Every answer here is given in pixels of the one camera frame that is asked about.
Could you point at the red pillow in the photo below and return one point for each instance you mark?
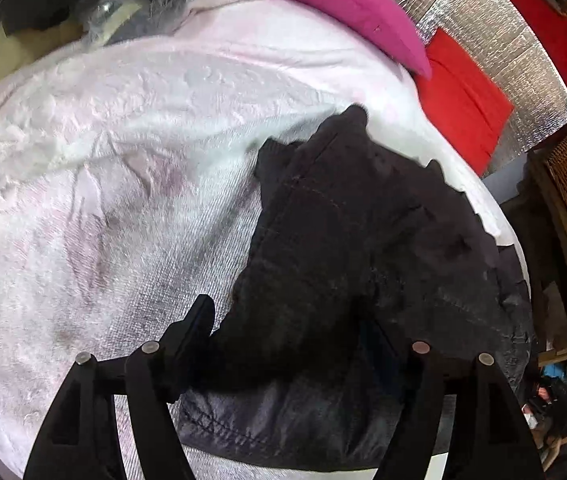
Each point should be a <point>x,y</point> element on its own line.
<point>462,102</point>

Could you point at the silver foil insulation board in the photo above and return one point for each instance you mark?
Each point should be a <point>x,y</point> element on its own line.
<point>497,37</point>

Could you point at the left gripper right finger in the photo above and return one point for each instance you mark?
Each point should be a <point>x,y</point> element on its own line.
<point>490,437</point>

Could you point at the person's right hand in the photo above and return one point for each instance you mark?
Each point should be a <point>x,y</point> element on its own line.
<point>549,440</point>

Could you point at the dark quilted puffer jacket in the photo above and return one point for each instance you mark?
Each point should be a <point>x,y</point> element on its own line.
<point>354,245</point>

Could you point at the grey folded garment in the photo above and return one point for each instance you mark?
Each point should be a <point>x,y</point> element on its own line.
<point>158,5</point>

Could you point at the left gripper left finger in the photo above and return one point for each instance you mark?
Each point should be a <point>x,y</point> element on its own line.
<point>79,437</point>

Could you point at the pale pink bed blanket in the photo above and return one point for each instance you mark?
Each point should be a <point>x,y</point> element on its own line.
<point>126,183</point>

